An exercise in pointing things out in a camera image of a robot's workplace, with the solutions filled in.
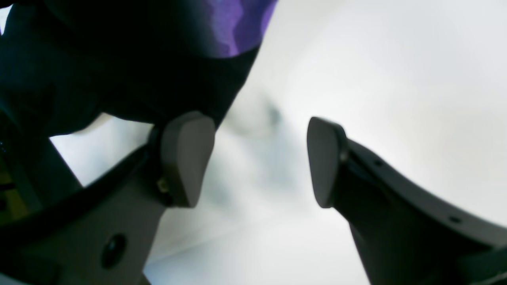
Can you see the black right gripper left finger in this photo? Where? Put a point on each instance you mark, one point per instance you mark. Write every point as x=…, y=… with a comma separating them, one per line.
x=54, y=231

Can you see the black T-shirt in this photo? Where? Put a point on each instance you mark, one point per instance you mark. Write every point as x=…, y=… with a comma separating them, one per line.
x=64, y=62

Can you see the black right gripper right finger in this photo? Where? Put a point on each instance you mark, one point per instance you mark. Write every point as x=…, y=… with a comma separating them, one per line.
x=403, y=234

